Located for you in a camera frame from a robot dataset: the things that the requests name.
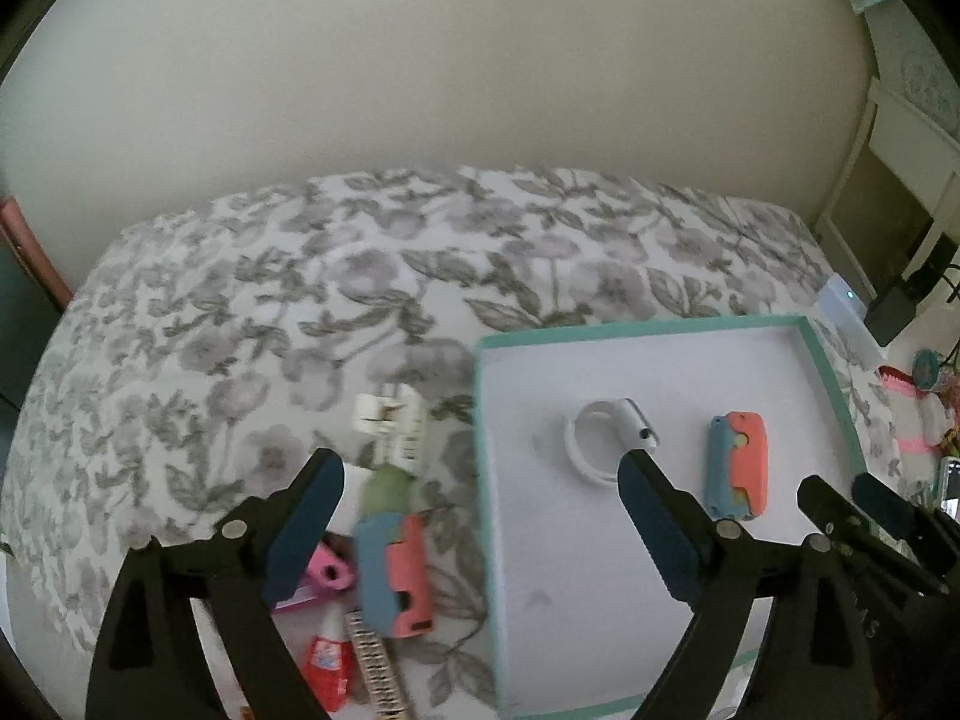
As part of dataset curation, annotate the small blue coral case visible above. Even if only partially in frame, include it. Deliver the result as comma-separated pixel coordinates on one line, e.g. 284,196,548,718
704,411,768,520

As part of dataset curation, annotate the red glue bottle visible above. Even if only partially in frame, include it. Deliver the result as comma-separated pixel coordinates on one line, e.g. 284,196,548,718
301,601,355,713

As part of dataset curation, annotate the pink kids smartwatch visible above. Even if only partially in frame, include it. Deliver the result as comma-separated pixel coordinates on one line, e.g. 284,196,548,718
304,543,355,593

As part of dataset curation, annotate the gold patterned lighter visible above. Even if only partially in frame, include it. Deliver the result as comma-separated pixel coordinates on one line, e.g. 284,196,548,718
345,611,415,720

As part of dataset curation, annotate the white smartwatch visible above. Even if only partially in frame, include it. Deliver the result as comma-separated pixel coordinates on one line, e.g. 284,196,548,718
563,398,661,486

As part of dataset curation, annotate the large blue coral case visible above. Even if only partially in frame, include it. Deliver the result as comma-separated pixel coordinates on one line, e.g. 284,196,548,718
355,512,433,639

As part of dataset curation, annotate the purple translucent lighter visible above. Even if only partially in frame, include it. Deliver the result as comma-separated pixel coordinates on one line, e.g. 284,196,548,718
272,580,337,614

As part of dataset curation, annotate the white power adapter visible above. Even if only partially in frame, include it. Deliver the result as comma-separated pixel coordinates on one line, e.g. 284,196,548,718
327,463,373,535

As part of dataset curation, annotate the smartphone on stand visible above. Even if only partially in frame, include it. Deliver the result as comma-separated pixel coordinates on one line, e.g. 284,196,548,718
935,455,960,520

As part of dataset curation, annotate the pink white crochet mat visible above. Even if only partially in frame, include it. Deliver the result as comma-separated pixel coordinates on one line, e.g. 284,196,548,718
878,366,958,457

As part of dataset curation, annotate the teal shallow box tray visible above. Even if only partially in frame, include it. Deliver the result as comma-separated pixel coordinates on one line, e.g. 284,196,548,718
473,316,866,718

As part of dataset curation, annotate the round blue lid jar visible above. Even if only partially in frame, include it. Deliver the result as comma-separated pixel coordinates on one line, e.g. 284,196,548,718
911,349,949,394

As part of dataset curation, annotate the black plugged charger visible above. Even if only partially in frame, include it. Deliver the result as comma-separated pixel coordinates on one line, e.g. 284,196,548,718
864,273,924,346

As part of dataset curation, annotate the white shelf unit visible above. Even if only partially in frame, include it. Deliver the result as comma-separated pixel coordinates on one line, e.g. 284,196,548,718
815,0,958,301

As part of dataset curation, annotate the grey floral blanket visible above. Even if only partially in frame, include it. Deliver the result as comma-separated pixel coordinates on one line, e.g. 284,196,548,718
2,167,905,718

